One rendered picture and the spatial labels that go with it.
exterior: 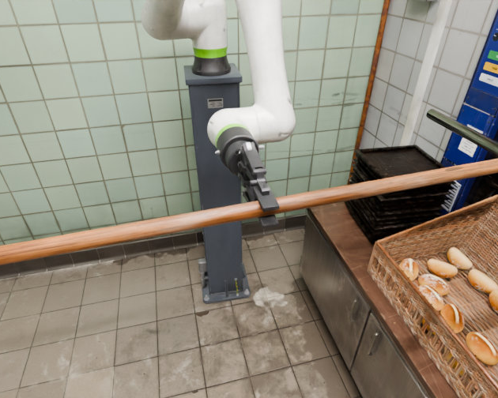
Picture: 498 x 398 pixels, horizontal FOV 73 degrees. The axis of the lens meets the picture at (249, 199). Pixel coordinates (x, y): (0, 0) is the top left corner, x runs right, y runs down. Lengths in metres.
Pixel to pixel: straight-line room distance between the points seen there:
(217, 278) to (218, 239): 0.28
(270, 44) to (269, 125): 0.19
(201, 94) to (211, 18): 0.25
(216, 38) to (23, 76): 0.93
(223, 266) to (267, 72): 1.17
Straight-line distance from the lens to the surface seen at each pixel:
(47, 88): 1.85
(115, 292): 2.14
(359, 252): 1.46
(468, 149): 1.58
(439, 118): 1.16
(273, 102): 0.89
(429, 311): 1.15
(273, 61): 0.90
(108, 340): 1.95
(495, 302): 1.41
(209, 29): 1.30
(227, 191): 1.52
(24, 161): 2.03
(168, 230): 0.59
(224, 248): 1.73
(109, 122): 1.86
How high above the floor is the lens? 1.54
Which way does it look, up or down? 35 degrees down
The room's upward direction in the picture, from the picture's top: straight up
